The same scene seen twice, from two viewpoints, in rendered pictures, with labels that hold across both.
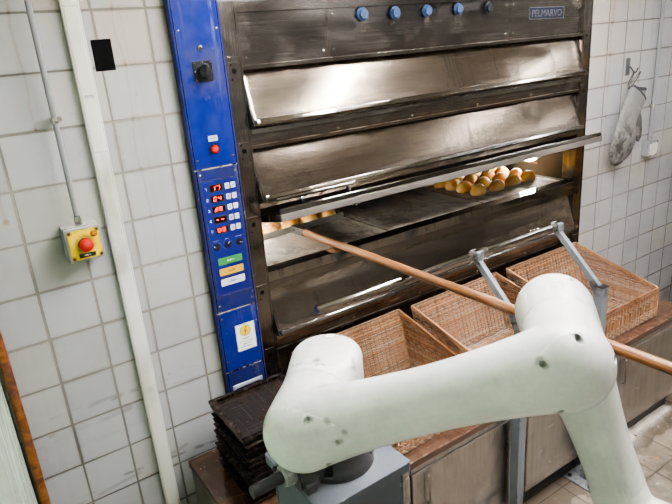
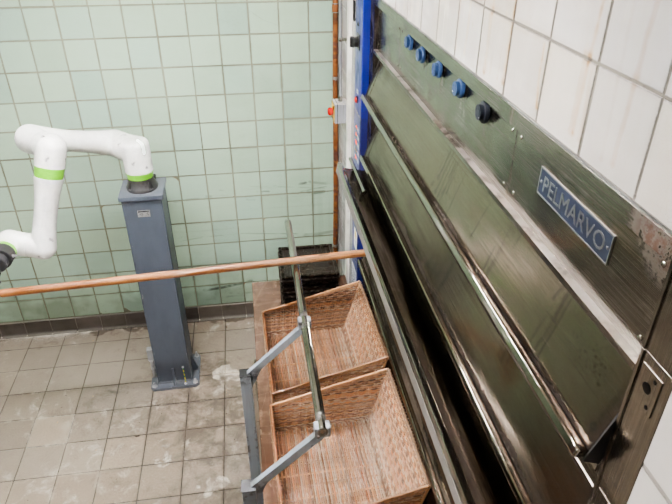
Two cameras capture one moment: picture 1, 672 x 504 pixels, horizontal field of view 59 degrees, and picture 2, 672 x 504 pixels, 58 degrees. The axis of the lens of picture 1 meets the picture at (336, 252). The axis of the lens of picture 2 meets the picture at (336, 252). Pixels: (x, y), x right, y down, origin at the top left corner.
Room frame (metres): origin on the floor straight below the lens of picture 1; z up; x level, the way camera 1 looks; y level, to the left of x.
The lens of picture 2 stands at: (2.89, -2.00, 2.47)
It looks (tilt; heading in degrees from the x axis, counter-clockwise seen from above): 32 degrees down; 114
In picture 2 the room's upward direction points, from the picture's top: straight up
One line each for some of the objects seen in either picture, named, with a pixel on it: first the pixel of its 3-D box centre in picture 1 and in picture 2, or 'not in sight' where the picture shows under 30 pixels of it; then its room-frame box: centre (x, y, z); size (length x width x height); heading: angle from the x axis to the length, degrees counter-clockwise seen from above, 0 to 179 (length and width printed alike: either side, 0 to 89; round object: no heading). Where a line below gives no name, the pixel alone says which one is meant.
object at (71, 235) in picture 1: (82, 241); (339, 111); (1.68, 0.74, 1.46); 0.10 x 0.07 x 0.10; 123
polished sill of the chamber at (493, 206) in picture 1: (442, 221); not in sight; (2.54, -0.49, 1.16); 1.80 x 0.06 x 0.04; 123
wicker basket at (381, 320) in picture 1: (386, 380); (320, 345); (1.98, -0.16, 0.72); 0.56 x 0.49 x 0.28; 124
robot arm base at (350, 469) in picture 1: (310, 456); (142, 176); (0.92, 0.08, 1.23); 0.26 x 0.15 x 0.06; 123
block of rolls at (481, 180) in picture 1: (467, 175); not in sight; (3.21, -0.75, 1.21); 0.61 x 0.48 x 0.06; 33
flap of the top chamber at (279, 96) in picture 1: (444, 73); (440, 168); (2.52, -0.50, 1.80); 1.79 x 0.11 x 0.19; 123
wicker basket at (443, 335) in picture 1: (494, 331); (341, 455); (2.31, -0.66, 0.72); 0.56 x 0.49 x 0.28; 124
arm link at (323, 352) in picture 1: (327, 391); (135, 156); (0.94, 0.04, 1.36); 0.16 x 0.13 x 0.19; 166
